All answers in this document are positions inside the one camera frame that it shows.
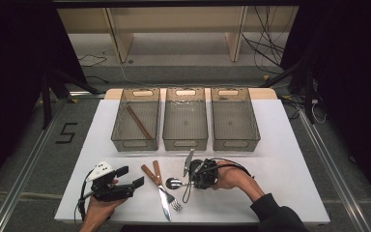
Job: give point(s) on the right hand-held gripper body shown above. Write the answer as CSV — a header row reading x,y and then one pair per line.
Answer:
x,y
204,175

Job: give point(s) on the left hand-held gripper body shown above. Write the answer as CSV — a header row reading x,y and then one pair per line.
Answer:
x,y
106,190

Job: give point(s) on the metal spoon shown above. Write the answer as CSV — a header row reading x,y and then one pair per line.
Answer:
x,y
173,183

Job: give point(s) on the smoky clear plastic bin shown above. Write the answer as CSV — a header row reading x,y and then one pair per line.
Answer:
x,y
136,129
185,122
235,122

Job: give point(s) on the brown wooden chopstick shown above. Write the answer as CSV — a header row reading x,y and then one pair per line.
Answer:
x,y
139,121

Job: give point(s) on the person's left hand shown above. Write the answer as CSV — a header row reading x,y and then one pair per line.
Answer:
x,y
98,212

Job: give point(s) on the person's right hand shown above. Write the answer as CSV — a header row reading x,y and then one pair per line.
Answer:
x,y
232,179

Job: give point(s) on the white table sheet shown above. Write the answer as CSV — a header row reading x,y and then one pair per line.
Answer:
x,y
270,154

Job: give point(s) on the black metal stand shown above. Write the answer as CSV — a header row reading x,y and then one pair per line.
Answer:
x,y
309,96
46,103

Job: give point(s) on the light wooden shelf unit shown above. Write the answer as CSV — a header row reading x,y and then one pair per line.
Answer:
x,y
122,42

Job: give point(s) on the dark curtain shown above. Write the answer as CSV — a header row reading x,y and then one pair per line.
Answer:
x,y
13,64
351,64

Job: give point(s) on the aluminium floor rail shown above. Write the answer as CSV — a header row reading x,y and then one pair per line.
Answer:
x,y
335,174
22,180

